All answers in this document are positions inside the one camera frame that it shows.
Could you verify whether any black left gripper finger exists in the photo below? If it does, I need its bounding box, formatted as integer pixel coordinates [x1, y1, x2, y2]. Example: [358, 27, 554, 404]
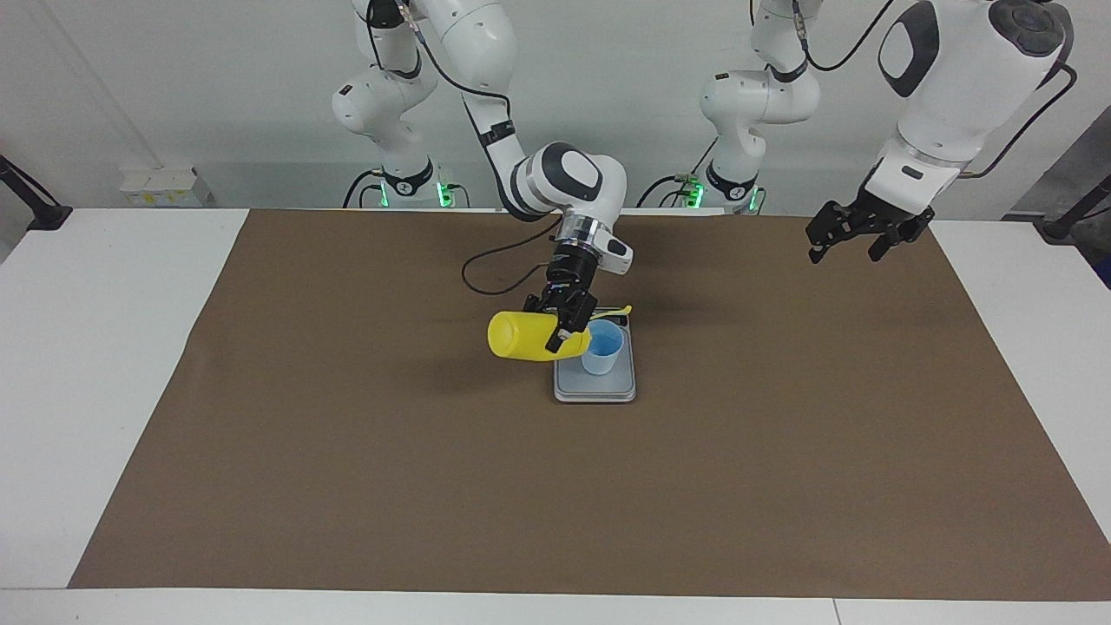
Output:
[805, 201, 858, 264]
[868, 208, 936, 261]

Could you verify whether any yellow squeeze bottle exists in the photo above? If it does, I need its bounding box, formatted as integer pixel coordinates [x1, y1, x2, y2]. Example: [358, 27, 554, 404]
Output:
[487, 304, 633, 363]

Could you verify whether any light blue plastic cup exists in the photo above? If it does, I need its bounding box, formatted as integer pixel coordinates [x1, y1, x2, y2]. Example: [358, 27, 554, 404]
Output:
[580, 319, 625, 376]

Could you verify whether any silver digital kitchen scale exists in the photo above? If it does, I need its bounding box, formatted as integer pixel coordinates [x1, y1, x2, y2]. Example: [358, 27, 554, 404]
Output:
[553, 306, 637, 404]

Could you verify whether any black clamp stand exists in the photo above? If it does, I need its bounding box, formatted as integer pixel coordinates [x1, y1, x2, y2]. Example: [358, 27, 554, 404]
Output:
[0, 155, 72, 231]
[1037, 174, 1111, 242]

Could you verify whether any brown paper mat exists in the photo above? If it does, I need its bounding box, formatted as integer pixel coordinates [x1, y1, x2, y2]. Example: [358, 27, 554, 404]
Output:
[68, 208, 1111, 602]

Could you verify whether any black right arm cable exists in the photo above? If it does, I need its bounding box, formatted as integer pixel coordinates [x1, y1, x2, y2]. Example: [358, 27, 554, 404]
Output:
[365, 0, 565, 296]

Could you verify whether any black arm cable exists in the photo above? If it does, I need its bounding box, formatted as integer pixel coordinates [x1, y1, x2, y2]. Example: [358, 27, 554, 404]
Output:
[794, 0, 1079, 179]
[365, 0, 565, 296]

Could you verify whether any black base power cable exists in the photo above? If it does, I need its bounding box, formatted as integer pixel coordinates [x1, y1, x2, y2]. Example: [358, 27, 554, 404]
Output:
[343, 168, 385, 209]
[636, 139, 721, 209]

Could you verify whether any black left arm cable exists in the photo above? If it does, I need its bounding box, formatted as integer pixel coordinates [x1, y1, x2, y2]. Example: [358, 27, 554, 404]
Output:
[794, 0, 1079, 179]

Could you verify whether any white wall socket strip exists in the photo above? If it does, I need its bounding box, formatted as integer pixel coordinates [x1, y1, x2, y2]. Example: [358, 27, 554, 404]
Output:
[120, 165, 211, 207]

